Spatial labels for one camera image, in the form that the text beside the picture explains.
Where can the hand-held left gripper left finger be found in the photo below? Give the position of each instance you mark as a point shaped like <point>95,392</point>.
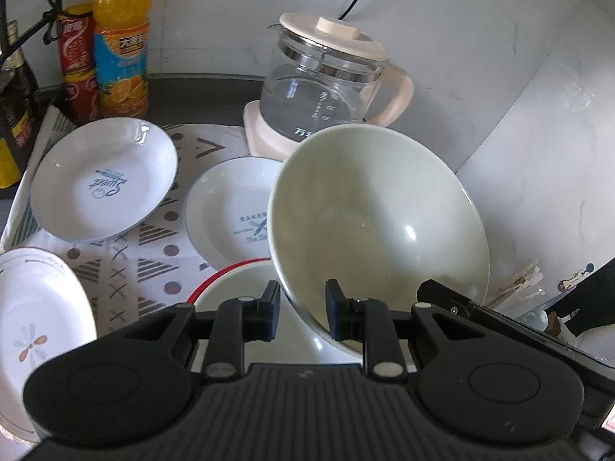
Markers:
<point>271,308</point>

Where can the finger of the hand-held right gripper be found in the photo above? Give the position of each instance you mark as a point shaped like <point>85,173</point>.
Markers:
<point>442,295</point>

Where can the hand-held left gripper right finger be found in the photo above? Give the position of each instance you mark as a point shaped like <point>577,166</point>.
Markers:
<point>335,308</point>

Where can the pale green bowl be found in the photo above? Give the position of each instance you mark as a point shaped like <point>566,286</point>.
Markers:
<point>374,211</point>

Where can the white plate block blue print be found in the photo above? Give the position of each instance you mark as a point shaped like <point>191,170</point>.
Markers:
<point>216,216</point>

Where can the white plate cursive blue print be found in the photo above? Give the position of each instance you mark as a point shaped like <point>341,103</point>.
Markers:
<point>96,168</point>

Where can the white plate flower print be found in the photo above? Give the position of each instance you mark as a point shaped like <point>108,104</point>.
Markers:
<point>38,307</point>

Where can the white plastic packets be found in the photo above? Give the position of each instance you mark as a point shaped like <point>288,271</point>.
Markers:
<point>519,283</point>

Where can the dark cloth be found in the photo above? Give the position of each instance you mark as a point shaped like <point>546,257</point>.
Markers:
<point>591,297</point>

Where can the patterned white cloth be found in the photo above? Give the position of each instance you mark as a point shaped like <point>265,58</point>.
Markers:
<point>158,259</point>

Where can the cream kettle base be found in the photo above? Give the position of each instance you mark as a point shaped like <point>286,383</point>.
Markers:
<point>262,134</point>

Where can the glass kettle cream lid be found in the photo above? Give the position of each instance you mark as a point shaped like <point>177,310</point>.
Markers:
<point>312,91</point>

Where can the red drink can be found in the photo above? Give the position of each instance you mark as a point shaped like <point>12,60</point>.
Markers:
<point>74,38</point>
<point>81,98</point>

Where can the orange juice bottle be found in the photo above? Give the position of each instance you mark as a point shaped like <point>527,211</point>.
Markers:
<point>120,57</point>

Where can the yellow container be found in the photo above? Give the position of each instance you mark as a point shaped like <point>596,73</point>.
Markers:
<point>7,165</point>

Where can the dark sauce bottle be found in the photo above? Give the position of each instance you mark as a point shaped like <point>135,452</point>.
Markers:
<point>19,101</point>

